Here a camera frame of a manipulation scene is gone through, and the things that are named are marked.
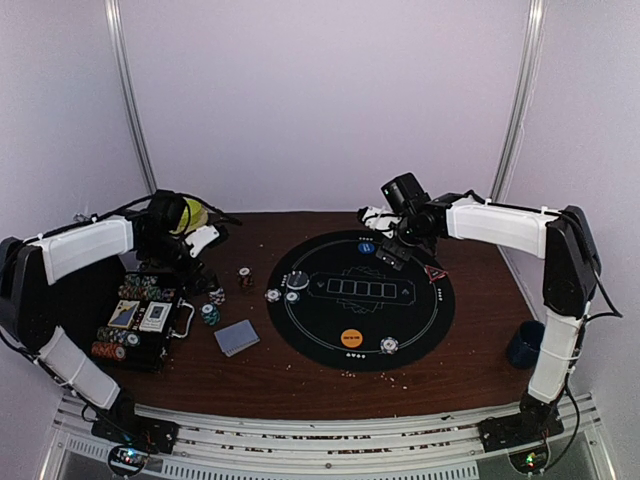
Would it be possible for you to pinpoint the blue white chip bottom mat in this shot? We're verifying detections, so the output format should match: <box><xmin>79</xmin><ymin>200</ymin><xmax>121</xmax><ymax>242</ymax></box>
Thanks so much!
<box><xmin>380</xmin><ymin>337</ymin><xmax>400</xmax><ymax>355</ymax></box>

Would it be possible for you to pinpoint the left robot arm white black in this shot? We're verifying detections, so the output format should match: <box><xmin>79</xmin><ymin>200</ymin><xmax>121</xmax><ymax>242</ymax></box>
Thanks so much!
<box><xmin>1</xmin><ymin>190</ymin><xmax>240</xmax><ymax>444</ymax></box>

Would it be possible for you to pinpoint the green plastic bowl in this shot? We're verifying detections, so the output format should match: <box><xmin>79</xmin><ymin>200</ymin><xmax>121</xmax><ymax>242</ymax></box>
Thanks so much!
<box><xmin>171</xmin><ymin>199</ymin><xmax>208</xmax><ymax>235</ymax></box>

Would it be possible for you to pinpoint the right aluminium frame post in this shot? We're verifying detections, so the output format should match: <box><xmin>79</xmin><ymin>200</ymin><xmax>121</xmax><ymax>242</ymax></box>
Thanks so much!
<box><xmin>489</xmin><ymin>0</ymin><xmax>546</xmax><ymax>201</ymax></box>

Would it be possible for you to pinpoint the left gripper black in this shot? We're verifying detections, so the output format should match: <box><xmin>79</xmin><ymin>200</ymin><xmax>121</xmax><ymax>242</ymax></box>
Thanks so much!
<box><xmin>140</xmin><ymin>232</ymin><xmax>220</xmax><ymax>296</ymax></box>

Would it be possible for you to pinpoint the green blue 50 chip stack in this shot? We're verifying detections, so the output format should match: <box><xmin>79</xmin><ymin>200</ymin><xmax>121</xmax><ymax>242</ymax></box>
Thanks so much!
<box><xmin>200</xmin><ymin>303</ymin><xmax>221</xmax><ymax>326</ymax></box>

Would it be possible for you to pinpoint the blue small blind button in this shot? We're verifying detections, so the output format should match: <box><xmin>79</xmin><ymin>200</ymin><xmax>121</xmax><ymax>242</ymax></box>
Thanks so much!
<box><xmin>357</xmin><ymin>242</ymin><xmax>376</xmax><ymax>255</ymax></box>

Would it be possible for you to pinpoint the black poker set case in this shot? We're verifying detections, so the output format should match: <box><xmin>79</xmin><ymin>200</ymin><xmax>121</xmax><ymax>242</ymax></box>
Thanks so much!
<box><xmin>90</xmin><ymin>271</ymin><xmax>185</xmax><ymax>372</ymax></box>

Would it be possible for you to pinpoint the orange chip row in case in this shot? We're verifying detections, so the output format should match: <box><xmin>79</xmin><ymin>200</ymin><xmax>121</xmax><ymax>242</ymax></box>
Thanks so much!
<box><xmin>91</xmin><ymin>342</ymin><xmax>126</xmax><ymax>361</ymax></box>

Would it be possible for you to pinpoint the green chip row in case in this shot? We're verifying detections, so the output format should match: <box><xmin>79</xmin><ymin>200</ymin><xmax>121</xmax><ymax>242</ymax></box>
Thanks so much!
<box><xmin>96</xmin><ymin>326</ymin><xmax>141</xmax><ymax>347</ymax></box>

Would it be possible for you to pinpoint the boxed card deck white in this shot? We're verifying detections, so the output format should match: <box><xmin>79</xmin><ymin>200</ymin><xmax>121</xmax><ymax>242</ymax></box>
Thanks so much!
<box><xmin>138</xmin><ymin>302</ymin><xmax>172</xmax><ymax>333</ymax></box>

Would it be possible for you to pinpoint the left aluminium frame post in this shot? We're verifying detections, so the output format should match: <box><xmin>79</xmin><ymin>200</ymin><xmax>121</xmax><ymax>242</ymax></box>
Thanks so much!
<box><xmin>104</xmin><ymin>0</ymin><xmax>158</xmax><ymax>194</ymax></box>

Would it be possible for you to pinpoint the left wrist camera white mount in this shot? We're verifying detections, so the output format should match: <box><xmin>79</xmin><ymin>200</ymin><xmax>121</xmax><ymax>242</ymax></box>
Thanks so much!
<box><xmin>185</xmin><ymin>225</ymin><xmax>220</xmax><ymax>257</ymax></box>

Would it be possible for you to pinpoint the clear dealer button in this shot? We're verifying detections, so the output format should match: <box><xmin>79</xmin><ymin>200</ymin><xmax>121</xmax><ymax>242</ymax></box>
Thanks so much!
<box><xmin>286</xmin><ymin>270</ymin><xmax>310</xmax><ymax>291</ymax></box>

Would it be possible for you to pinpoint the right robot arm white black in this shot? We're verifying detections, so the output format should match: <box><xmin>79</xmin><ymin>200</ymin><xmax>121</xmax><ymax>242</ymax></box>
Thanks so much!
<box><xmin>360</xmin><ymin>185</ymin><xmax>606</xmax><ymax>442</ymax></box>

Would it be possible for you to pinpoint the dark blue mug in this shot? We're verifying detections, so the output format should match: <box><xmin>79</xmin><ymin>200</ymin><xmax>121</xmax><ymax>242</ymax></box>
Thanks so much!
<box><xmin>506</xmin><ymin>320</ymin><xmax>545</xmax><ymax>370</ymax></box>

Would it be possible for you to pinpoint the aluminium front rail frame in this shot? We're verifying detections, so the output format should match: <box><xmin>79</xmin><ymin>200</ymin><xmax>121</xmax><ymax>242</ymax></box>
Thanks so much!
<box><xmin>52</xmin><ymin>392</ymin><xmax>601</xmax><ymax>480</ymax></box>

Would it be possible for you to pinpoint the round black poker mat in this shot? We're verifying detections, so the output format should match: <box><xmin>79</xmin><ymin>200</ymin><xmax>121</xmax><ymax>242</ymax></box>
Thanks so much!
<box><xmin>265</xmin><ymin>230</ymin><xmax>455</xmax><ymax>372</ymax></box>

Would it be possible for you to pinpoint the aluminium frame post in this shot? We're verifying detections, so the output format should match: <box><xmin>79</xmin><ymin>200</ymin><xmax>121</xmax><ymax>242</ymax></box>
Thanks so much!
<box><xmin>104</xmin><ymin>0</ymin><xmax>158</xmax><ymax>194</ymax></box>
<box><xmin>489</xmin><ymin>0</ymin><xmax>546</xmax><ymax>201</ymax></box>

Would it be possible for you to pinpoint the boxed card deck gold blue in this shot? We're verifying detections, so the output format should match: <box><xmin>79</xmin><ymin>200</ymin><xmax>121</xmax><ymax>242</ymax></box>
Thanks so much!
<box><xmin>107</xmin><ymin>300</ymin><xmax>140</xmax><ymax>329</ymax></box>

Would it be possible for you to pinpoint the orange big blind button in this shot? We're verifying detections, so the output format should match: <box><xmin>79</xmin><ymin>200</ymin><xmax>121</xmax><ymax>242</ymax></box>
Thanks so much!
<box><xmin>340</xmin><ymin>329</ymin><xmax>363</xmax><ymax>349</ymax></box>

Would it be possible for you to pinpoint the black orange 100 chip stack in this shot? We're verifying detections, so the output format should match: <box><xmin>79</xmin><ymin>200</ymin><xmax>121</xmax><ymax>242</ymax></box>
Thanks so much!
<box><xmin>237</xmin><ymin>267</ymin><xmax>254</xmax><ymax>289</ymax></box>

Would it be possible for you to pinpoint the blue white 10 chip stack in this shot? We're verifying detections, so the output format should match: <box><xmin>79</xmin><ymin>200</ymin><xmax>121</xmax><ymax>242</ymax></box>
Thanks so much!
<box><xmin>208</xmin><ymin>287</ymin><xmax>226</xmax><ymax>305</ymax></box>

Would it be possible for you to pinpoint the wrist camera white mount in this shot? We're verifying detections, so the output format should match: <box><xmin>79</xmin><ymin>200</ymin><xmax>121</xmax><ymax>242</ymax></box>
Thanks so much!
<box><xmin>185</xmin><ymin>225</ymin><xmax>220</xmax><ymax>257</ymax></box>
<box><xmin>357</xmin><ymin>206</ymin><xmax>401</xmax><ymax>238</ymax></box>

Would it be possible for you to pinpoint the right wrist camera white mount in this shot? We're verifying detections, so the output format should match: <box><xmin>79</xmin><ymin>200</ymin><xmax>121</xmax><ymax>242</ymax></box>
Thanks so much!
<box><xmin>357</xmin><ymin>206</ymin><xmax>401</xmax><ymax>238</ymax></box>

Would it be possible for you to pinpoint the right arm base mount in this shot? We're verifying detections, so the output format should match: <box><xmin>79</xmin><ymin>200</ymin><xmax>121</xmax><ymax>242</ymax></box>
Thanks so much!
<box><xmin>477</xmin><ymin>393</ymin><xmax>564</xmax><ymax>452</ymax></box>

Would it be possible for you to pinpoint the blue backed card deck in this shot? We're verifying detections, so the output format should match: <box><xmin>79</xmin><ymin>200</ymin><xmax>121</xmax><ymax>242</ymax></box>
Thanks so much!
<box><xmin>214</xmin><ymin>319</ymin><xmax>260</xmax><ymax>357</ymax></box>

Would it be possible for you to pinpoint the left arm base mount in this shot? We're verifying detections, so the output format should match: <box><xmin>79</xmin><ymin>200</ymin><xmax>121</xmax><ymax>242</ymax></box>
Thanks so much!
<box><xmin>91</xmin><ymin>392</ymin><xmax>179</xmax><ymax>454</ymax></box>

